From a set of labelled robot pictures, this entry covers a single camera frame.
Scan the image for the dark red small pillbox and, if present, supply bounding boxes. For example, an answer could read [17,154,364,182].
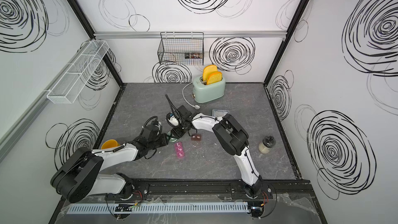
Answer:
[191,134,202,142]

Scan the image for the teal rectangular pillbox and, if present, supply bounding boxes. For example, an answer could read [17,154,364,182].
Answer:
[212,109,229,117]

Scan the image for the green round pillbox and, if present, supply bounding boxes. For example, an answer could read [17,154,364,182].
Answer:
[167,132,176,143]

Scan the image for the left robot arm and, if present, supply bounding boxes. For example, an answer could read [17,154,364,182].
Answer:
[50,133,170,203]

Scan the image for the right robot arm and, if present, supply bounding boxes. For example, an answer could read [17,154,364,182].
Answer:
[165,95,263,198]

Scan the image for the mint green toaster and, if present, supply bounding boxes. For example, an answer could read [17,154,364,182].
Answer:
[192,77,226,103]

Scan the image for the yellow mug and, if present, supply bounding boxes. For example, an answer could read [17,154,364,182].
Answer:
[101,140,120,149]

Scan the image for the front toast slice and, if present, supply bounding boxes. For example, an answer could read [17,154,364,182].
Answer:
[206,71,223,85]

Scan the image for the toast slice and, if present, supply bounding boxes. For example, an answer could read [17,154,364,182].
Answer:
[206,71,223,85]
[202,64,218,82]

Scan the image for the back toast slice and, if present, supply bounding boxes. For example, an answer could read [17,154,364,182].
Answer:
[202,64,218,82]

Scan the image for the spice jars in basket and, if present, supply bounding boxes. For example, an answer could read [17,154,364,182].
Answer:
[184,52,203,60]

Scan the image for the beige round object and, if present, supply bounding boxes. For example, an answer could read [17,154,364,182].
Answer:
[258,136,276,154]

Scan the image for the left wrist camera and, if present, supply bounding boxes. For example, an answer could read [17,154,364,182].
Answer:
[140,116,162,140]

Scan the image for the white toaster power cable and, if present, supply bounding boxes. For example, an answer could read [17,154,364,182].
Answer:
[181,82,201,111]

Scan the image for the black wire wall basket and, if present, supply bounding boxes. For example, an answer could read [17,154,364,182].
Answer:
[157,32,205,65]

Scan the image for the white slotted cable duct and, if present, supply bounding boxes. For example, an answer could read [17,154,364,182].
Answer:
[66,202,249,215]

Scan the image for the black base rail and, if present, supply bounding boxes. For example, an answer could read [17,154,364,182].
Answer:
[99,179,313,202]

